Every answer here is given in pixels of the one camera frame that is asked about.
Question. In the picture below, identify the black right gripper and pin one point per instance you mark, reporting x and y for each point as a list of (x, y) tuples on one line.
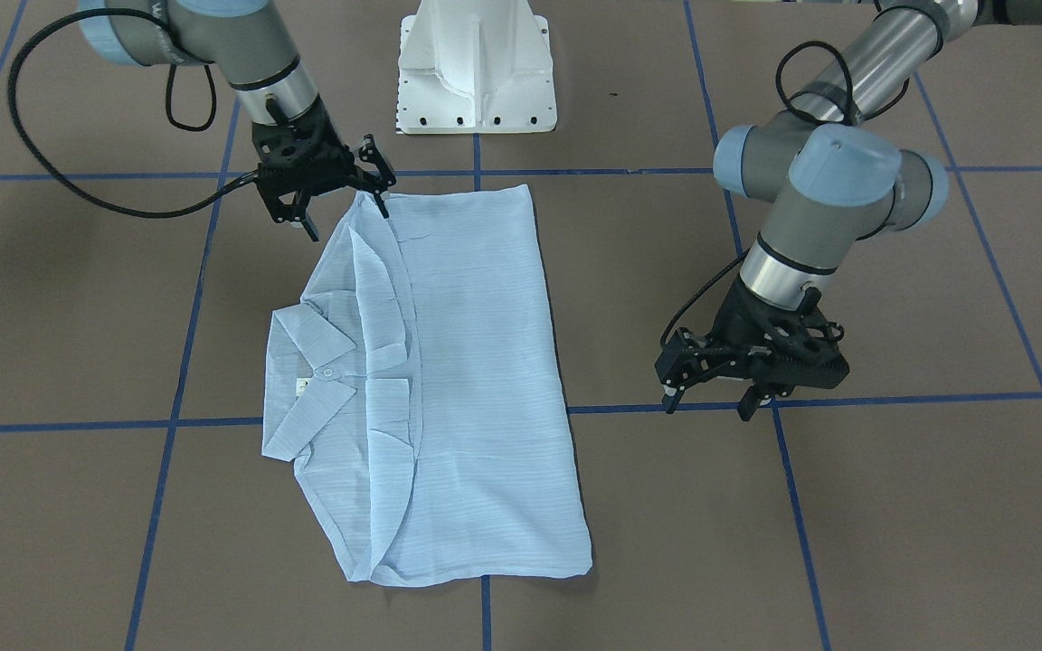
[(333, 152)]

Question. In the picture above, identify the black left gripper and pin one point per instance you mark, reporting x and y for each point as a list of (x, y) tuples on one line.
[(740, 318)]

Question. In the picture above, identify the light blue button-up shirt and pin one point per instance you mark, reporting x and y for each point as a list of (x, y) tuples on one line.
[(415, 391)]

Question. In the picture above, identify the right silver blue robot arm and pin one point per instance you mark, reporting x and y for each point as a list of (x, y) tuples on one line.
[(247, 41)]

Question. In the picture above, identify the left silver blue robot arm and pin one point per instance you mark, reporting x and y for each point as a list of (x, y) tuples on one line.
[(830, 183)]

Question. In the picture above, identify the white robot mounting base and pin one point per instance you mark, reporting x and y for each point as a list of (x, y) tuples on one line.
[(475, 68)]

